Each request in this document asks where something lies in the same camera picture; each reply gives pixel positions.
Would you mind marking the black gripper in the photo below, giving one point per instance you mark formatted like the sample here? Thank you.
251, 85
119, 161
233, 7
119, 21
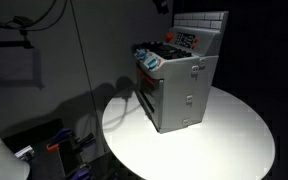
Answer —
161, 5

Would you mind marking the grey toy stove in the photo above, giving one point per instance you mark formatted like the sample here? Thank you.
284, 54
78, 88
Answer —
180, 93

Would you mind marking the black spring clamp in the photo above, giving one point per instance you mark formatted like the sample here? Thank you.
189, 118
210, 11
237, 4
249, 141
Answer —
85, 139

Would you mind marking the purple clamp with orange tip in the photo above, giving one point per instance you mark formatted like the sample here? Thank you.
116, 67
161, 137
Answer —
60, 137

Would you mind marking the black equipment box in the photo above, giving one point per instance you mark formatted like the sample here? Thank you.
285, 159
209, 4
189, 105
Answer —
44, 160

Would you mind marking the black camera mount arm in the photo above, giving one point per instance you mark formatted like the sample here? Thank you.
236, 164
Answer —
9, 43

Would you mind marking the silver metal bracket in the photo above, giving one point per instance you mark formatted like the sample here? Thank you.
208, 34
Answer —
24, 152

